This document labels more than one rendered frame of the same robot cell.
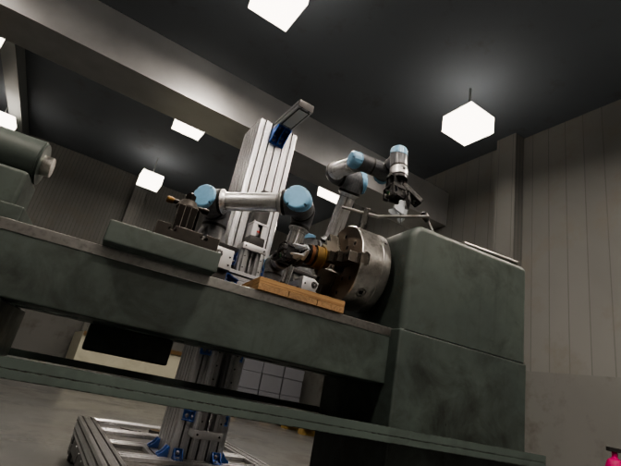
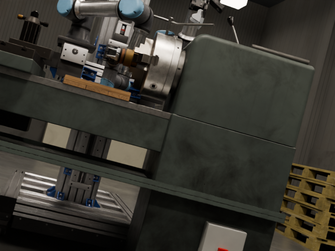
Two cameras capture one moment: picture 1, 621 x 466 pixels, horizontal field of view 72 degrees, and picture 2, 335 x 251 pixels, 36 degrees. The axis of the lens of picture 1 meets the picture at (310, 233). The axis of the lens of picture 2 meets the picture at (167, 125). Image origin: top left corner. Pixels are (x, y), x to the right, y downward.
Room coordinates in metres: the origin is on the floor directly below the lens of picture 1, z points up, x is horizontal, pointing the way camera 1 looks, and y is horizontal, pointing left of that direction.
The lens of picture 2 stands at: (-0.77, -0.93, 0.72)
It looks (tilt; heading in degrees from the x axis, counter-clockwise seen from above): 2 degrees up; 15
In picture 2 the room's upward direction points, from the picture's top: 15 degrees clockwise
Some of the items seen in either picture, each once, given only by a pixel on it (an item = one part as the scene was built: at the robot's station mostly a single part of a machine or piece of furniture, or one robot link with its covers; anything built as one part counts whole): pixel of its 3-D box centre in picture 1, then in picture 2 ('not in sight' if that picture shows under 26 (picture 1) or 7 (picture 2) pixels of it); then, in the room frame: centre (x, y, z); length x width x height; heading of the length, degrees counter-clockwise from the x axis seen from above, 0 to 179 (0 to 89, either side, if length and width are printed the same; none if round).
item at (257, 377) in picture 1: (261, 378); not in sight; (8.72, 0.37, 0.67); 1.35 x 0.91 x 1.34; 119
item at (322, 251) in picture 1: (317, 257); (128, 58); (1.52, -0.04, 1.08); 0.09 x 0.09 x 0.09; 22
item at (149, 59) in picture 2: (346, 258); (144, 59); (1.47, -0.15, 1.08); 0.12 x 0.11 x 0.05; 22
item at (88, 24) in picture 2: (217, 212); (83, 15); (1.94, 0.46, 1.33); 0.13 x 0.12 x 0.14; 168
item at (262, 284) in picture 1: (281, 300); (97, 90); (1.48, 0.05, 0.89); 0.36 x 0.30 x 0.04; 22
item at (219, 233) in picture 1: (212, 235); (79, 35); (1.95, 0.46, 1.21); 0.15 x 0.15 x 0.10
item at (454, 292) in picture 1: (428, 300); (233, 92); (1.75, -0.54, 1.06); 0.59 x 0.48 x 0.39; 112
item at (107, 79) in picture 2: (271, 288); (110, 79); (1.76, 0.12, 0.98); 0.11 x 0.08 x 0.11; 168
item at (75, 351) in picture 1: (123, 364); (91, 141); (8.47, 2.91, 0.41); 2.19 x 1.82 x 0.82; 28
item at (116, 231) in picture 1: (153, 263); (7, 63); (1.35, 0.47, 0.90); 0.53 x 0.30 x 0.06; 22
